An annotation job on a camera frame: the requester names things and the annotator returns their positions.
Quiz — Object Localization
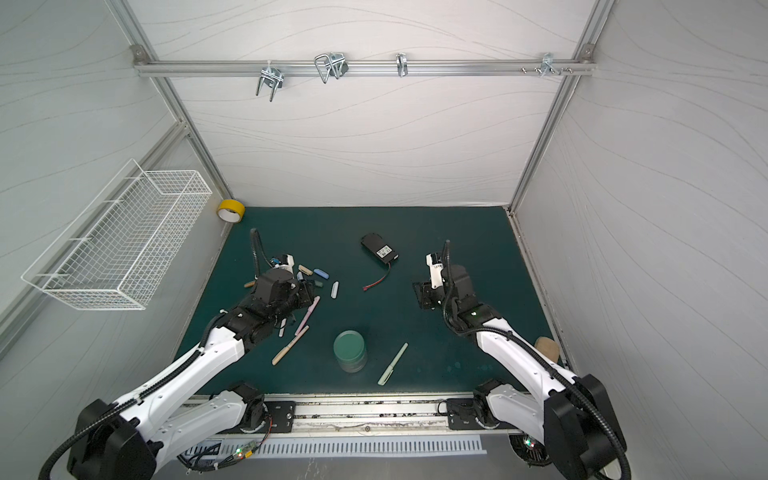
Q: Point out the blue pen cap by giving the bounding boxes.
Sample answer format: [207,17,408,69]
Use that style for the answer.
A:
[313,268,330,280]

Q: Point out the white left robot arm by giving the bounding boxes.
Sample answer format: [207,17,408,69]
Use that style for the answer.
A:
[38,229,314,479]

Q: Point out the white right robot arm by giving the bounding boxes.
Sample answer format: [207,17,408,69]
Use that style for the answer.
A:
[414,243,633,479]

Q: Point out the light green pen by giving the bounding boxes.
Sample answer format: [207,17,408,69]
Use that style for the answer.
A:
[377,342,409,386]

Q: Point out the green lidded round container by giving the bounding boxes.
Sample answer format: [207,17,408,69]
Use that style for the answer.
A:
[333,330,367,373]

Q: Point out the black battery box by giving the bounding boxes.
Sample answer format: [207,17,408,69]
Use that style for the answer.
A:
[361,233,399,265]

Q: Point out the yellow tape roll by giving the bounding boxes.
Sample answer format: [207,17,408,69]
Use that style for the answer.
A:
[217,199,246,223]

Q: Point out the cork sanding block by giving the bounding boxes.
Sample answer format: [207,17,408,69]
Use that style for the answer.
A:
[534,337,561,363]

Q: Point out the metal u-bolt clamp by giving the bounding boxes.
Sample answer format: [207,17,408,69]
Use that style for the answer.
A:
[255,65,284,102]

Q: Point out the metal hook clamp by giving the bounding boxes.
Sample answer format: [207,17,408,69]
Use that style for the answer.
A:
[313,52,349,84]

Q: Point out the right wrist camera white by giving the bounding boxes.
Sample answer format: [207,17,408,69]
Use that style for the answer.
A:
[426,253,443,290]

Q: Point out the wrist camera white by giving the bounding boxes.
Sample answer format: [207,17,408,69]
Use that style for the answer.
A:
[426,253,443,290]
[270,254,295,274]

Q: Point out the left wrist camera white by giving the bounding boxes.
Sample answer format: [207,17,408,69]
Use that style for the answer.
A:
[270,254,295,274]

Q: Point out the red black wire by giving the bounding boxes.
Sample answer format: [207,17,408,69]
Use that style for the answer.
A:
[362,263,392,293]

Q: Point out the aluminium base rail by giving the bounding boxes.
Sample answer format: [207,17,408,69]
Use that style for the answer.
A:
[179,392,541,434]

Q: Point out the white wire basket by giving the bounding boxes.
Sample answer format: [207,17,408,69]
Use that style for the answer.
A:
[21,159,212,311]

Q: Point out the small metal ring clamp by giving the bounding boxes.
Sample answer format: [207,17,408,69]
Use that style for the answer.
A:
[395,53,408,78]

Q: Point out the metal bracket clamp right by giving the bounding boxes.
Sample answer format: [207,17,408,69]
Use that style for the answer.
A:
[520,53,573,77]

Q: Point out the aluminium cross rail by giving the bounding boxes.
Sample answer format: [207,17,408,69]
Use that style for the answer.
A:
[134,57,597,78]

